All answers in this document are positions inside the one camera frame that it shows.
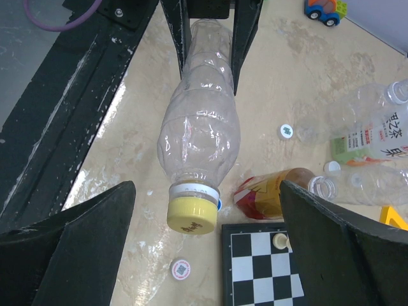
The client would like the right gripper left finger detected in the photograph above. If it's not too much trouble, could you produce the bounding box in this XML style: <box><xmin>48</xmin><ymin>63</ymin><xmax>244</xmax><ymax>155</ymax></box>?
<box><xmin>1</xmin><ymin>181</ymin><xmax>136</xmax><ymax>305</ymax></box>

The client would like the orange blue toy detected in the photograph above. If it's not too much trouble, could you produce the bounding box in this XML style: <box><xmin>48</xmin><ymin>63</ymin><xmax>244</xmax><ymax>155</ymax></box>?
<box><xmin>304</xmin><ymin>0</ymin><xmax>347</xmax><ymax>27</ymax></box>

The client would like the labelled clear water bottle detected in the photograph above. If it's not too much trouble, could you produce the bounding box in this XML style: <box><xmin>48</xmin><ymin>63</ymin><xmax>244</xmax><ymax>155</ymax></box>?
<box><xmin>330</xmin><ymin>80</ymin><xmax>407</xmax><ymax>166</ymax></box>

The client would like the small clear bottle front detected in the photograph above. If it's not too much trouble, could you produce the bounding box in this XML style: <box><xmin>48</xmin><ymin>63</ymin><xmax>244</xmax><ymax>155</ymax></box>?
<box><xmin>295</xmin><ymin>84</ymin><xmax>397</xmax><ymax>145</ymax></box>

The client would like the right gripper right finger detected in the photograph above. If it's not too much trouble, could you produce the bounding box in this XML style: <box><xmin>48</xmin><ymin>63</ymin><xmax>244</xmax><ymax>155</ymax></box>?
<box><xmin>280</xmin><ymin>180</ymin><xmax>407</xmax><ymax>305</ymax></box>

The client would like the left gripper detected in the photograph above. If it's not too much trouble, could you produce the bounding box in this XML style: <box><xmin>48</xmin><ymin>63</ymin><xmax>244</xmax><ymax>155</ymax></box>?
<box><xmin>160</xmin><ymin>0</ymin><xmax>263</xmax><ymax>96</ymax></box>

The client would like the yellow triangular toy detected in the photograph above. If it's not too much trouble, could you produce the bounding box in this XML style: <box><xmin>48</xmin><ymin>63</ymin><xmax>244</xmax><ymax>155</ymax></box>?
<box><xmin>379</xmin><ymin>206</ymin><xmax>408</xmax><ymax>231</ymax></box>

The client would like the white green logo cap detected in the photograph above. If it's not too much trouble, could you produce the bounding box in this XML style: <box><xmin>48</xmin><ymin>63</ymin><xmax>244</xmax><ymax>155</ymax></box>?
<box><xmin>277</xmin><ymin>124</ymin><xmax>293</xmax><ymax>140</ymax></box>

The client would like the cream chess piece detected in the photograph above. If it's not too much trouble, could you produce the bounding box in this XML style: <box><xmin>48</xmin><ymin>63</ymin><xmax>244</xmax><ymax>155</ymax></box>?
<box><xmin>272</xmin><ymin>233</ymin><xmax>292</xmax><ymax>251</ymax></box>

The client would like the clear bottle yellow cap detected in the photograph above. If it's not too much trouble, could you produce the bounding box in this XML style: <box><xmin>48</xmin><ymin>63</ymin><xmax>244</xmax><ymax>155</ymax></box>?
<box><xmin>156</xmin><ymin>18</ymin><xmax>242</xmax><ymax>235</ymax></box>

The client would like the black base frame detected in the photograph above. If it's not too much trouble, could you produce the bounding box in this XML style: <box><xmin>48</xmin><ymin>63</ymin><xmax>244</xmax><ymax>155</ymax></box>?
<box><xmin>1</xmin><ymin>1</ymin><xmax>157</xmax><ymax>232</ymax></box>

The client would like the black white chessboard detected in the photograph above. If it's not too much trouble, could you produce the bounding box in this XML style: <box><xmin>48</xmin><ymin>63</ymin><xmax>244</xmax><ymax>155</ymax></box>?
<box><xmin>221</xmin><ymin>222</ymin><xmax>308</xmax><ymax>305</ymax></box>

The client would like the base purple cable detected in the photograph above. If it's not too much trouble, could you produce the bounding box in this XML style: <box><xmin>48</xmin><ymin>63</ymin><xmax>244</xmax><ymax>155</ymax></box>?
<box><xmin>24</xmin><ymin>0</ymin><xmax>105</xmax><ymax>33</ymax></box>

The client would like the clear bottle near board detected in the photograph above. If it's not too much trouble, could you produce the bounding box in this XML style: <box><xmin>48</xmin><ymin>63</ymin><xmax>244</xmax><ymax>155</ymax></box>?
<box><xmin>333</xmin><ymin>164</ymin><xmax>407</xmax><ymax>207</ymax></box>

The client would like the brown tea bottle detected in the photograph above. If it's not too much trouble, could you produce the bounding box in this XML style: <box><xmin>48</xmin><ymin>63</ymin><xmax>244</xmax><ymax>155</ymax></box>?
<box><xmin>233</xmin><ymin>167</ymin><xmax>339</xmax><ymax>221</ymax></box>

